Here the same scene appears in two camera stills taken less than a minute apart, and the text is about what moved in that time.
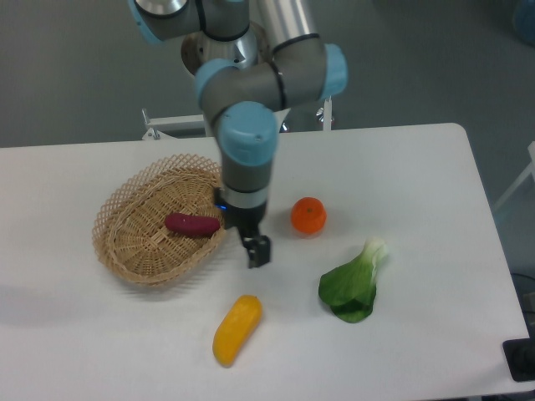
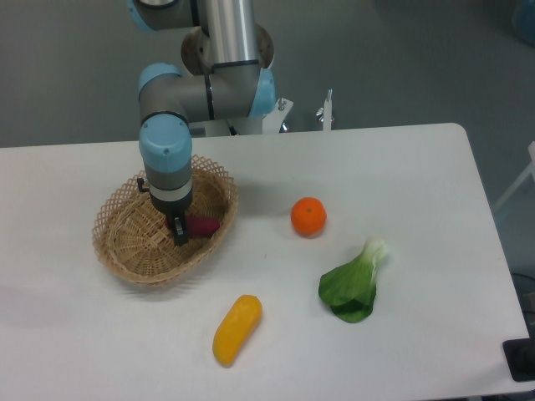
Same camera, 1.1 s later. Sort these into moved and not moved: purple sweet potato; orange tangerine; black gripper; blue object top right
Moved: black gripper
Not moved: blue object top right; purple sweet potato; orange tangerine
